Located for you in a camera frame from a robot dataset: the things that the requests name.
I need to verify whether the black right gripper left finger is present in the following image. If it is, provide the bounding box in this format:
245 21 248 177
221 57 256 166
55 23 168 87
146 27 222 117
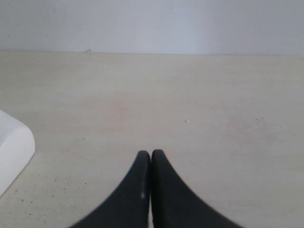
72 151 150 228

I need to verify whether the white mannequin head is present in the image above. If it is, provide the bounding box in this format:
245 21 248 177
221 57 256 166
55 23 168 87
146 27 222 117
0 111 35 195

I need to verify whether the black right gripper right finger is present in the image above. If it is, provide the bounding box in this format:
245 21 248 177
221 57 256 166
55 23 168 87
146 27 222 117
151 150 241 228

